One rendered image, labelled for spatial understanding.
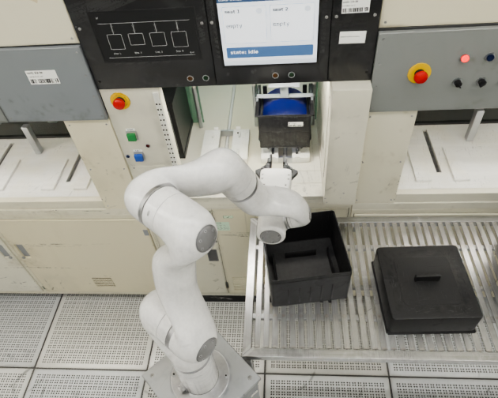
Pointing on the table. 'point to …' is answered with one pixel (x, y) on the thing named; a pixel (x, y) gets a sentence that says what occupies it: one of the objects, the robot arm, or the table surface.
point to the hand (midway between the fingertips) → (277, 161)
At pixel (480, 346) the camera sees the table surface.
